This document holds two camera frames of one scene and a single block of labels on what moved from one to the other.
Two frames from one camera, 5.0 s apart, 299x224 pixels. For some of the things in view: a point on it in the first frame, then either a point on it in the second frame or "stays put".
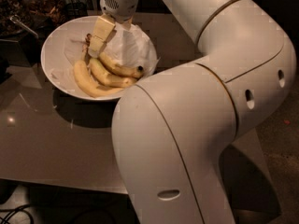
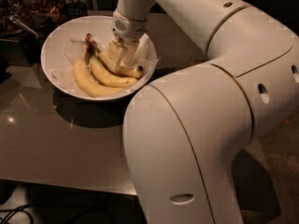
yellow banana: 89,86 stays put
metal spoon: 16,20 stays put
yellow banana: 132,72 stays put
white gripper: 121,6 → 130,29
